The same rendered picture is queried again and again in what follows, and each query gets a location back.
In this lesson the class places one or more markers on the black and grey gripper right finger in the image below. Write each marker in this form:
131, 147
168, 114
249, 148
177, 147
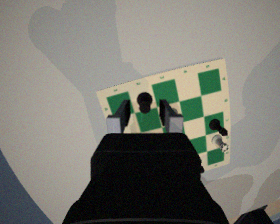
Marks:
173, 122

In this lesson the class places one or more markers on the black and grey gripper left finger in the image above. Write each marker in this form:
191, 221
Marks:
116, 123

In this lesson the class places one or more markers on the green and cream chessboard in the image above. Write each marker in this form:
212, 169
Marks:
199, 92

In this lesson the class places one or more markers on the black chess piece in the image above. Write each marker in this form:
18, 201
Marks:
143, 101
215, 125

